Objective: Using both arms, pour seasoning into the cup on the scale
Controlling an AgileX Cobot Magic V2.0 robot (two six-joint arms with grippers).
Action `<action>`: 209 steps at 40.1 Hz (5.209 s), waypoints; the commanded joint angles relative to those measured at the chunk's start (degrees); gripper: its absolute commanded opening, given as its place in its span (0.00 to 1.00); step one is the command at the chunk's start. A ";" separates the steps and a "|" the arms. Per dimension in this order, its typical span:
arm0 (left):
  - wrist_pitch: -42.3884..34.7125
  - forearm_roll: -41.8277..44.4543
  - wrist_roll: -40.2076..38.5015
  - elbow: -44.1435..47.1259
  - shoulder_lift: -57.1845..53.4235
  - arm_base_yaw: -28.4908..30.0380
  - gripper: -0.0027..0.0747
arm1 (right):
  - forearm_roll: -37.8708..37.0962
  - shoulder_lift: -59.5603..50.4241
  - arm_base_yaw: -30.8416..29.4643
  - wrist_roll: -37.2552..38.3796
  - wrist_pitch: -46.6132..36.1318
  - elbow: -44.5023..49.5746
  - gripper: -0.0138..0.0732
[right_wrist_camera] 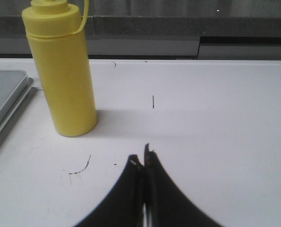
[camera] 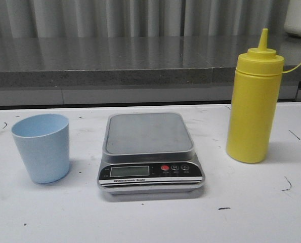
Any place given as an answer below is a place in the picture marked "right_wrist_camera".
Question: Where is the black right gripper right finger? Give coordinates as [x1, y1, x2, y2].
[144, 143, 221, 227]

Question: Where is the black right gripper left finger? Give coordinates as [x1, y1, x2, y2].
[76, 155, 145, 227]

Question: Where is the yellow squeeze bottle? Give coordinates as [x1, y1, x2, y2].
[22, 0, 97, 137]

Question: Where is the grey stone counter ledge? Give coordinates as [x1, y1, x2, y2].
[0, 15, 281, 60]

